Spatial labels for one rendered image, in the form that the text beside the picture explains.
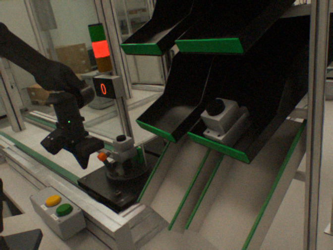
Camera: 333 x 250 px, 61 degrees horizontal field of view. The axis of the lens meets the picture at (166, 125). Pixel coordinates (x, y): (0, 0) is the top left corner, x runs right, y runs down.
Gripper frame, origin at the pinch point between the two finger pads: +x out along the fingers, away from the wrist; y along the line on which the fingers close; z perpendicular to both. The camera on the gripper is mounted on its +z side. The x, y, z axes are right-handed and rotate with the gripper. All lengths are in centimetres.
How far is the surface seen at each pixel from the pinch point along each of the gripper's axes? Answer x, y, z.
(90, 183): 11.9, -5.7, -2.5
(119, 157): 4.7, 1.7, -10.2
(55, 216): 12.8, -1.2, 11.0
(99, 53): -23.3, -17.9, -23.0
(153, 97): 22, -84, -95
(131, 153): 5.1, 1.9, -14.2
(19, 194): 22.9, -42.9, 10.9
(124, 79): 8, -107, -89
